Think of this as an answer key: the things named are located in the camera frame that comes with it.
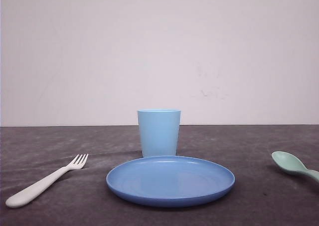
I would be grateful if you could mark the blue plastic plate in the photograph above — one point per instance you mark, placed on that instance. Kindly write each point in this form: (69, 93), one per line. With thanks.
(170, 181)

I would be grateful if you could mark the white plastic fork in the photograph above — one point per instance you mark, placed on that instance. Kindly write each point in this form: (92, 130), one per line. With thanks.
(28, 194)

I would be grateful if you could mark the mint green plastic spoon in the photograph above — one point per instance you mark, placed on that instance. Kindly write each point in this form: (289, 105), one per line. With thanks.
(292, 165)

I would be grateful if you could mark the light blue plastic cup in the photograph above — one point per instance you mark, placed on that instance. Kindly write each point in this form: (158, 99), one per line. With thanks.
(159, 131)

